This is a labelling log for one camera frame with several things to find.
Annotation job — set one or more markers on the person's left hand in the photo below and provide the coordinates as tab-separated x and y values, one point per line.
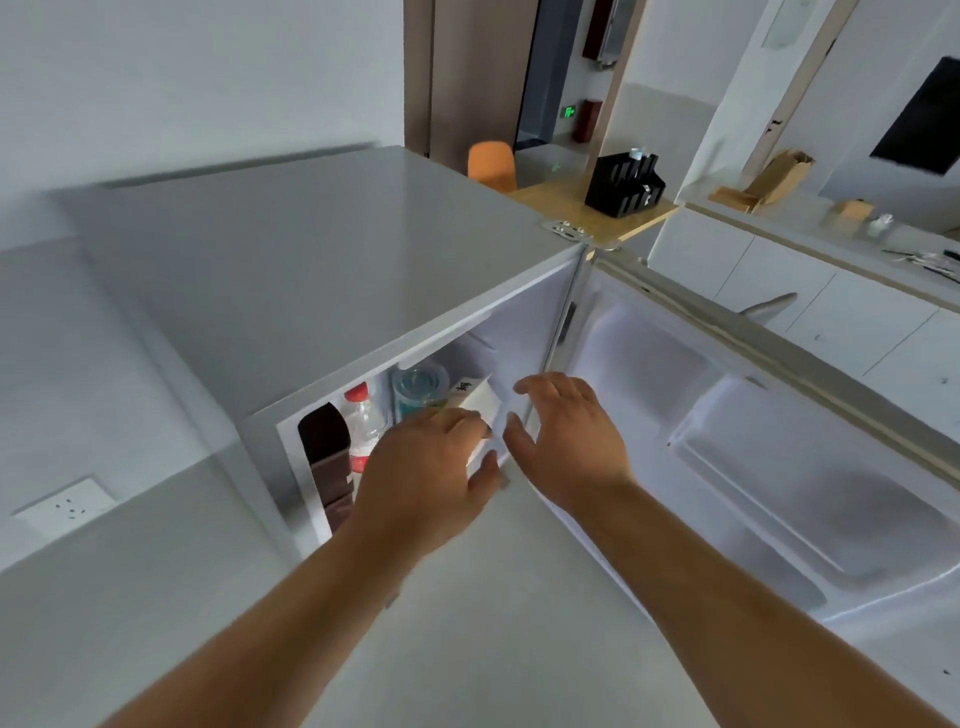
409	480

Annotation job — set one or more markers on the person's right hand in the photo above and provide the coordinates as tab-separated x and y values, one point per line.
577	442

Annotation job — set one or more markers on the metal fridge hinge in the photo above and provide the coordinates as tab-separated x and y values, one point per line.
566	229

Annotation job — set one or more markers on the brown paper bag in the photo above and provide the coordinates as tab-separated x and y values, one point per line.
784	176

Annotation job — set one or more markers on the flat wooden box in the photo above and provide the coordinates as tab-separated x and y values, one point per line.
733	199

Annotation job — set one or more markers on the white fridge door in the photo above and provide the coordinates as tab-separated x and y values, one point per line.
750	420

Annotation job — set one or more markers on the black desk organizer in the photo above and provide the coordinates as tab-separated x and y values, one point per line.
622	187

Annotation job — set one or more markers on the dark brown carton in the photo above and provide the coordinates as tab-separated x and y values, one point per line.
326	450

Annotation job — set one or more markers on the orange chair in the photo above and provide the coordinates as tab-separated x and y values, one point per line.
492	165

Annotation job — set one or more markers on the brown door frame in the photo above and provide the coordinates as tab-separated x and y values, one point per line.
465	75

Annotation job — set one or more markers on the small white bottle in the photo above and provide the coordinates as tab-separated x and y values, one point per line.
883	224

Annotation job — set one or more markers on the white cabinet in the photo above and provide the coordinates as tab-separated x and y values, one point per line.
825	300

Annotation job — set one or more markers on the grey mini fridge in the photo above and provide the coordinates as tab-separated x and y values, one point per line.
300	285

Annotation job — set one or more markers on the red cap water bottle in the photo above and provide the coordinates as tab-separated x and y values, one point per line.
364	427

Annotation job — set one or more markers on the person's left forearm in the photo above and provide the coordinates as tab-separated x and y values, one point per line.
285	637

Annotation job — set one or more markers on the clear teal plastic cup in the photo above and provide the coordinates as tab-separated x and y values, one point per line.
420	390

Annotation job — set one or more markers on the wooden table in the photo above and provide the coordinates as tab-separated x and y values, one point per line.
570	210

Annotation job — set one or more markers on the black wall screen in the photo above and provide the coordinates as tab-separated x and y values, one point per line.
922	120

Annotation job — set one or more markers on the white wall socket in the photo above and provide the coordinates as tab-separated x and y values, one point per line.
66	508

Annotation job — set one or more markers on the white carton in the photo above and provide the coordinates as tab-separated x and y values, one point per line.
480	401

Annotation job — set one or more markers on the red wall box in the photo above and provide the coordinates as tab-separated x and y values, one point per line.
602	30

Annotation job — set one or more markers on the person's left thumb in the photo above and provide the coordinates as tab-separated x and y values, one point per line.
487	476

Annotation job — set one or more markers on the person's right thumb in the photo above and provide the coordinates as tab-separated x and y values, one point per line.
519	446

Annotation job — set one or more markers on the small wooden block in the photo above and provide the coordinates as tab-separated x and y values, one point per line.
855	210

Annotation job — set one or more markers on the person's right forearm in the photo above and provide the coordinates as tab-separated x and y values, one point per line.
720	607

